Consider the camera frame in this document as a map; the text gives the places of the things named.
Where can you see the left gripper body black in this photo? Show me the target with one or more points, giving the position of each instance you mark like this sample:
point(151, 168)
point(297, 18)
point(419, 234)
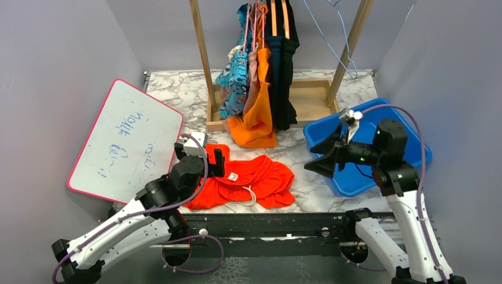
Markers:
point(215, 170)

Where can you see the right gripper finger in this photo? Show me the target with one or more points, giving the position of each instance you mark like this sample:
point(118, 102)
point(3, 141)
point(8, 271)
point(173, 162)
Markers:
point(334, 141)
point(324, 165)

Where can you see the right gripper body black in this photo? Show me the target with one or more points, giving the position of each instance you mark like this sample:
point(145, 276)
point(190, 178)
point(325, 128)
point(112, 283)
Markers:
point(356, 152)

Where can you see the red-orange shorts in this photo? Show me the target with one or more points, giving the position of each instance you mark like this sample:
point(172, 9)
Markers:
point(260, 180)

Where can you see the light blue wire hanger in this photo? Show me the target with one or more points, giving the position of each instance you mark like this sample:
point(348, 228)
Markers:
point(350, 67)

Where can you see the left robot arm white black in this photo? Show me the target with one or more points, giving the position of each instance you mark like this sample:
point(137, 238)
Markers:
point(150, 218)

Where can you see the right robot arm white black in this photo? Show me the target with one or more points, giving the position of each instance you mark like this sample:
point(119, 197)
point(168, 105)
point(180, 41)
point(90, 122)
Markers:
point(420, 261)

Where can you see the orange shorts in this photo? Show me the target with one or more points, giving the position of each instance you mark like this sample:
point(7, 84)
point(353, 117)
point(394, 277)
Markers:
point(254, 129)

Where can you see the blue shark print shorts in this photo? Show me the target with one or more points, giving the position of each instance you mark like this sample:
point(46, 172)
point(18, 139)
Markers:
point(233, 79)

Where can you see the navy shorts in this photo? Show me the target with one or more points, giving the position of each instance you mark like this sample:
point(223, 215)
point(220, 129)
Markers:
point(273, 41)

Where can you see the black shorts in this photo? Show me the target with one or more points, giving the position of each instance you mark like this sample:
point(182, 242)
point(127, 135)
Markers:
point(287, 113)

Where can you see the orange hanger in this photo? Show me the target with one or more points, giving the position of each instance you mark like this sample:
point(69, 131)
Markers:
point(279, 17)

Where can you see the pink hanger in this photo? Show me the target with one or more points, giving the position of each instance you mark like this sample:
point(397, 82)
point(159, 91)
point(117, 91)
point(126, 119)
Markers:
point(252, 16)

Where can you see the wooden clothes rack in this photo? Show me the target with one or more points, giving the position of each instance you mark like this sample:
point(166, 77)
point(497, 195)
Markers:
point(312, 98)

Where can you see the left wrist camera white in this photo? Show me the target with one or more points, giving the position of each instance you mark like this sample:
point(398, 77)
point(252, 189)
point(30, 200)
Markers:
point(194, 144)

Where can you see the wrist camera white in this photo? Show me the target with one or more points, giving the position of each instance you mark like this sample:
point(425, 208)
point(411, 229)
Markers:
point(194, 144)
point(351, 119)

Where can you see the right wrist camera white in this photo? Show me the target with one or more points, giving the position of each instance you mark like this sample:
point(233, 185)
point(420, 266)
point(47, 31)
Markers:
point(351, 119)

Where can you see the whiteboard with pink frame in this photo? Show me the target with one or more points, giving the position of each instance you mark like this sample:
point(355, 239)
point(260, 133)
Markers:
point(130, 143)

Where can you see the black mounting rail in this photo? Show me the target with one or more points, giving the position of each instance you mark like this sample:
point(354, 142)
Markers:
point(266, 235)

